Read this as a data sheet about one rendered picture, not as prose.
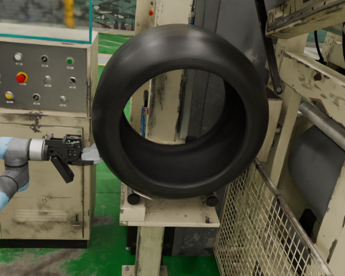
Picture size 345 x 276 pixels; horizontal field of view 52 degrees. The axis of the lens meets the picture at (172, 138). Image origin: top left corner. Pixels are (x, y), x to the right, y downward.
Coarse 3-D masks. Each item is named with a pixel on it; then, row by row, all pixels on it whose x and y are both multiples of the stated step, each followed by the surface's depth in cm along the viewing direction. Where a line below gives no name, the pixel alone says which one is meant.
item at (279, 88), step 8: (256, 0) 125; (256, 8) 128; (264, 8) 127; (264, 16) 128; (264, 24) 129; (264, 32) 130; (264, 40) 132; (264, 48) 135; (272, 48) 133; (272, 56) 135; (272, 64) 136; (272, 72) 138; (272, 80) 140; (280, 88) 141
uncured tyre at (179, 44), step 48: (144, 48) 99; (192, 48) 98; (96, 96) 105; (240, 96) 104; (96, 144) 111; (144, 144) 139; (192, 144) 142; (240, 144) 130; (144, 192) 119; (192, 192) 118
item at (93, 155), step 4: (92, 148) 118; (96, 148) 119; (92, 152) 119; (96, 152) 119; (84, 156) 119; (88, 156) 119; (92, 156) 120; (96, 156) 120; (96, 160) 120; (100, 160) 121
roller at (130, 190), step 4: (128, 188) 124; (132, 188) 123; (128, 192) 122; (132, 192) 121; (128, 196) 120; (132, 196) 120; (136, 196) 120; (128, 200) 120; (132, 200) 121; (136, 200) 121; (132, 204) 121
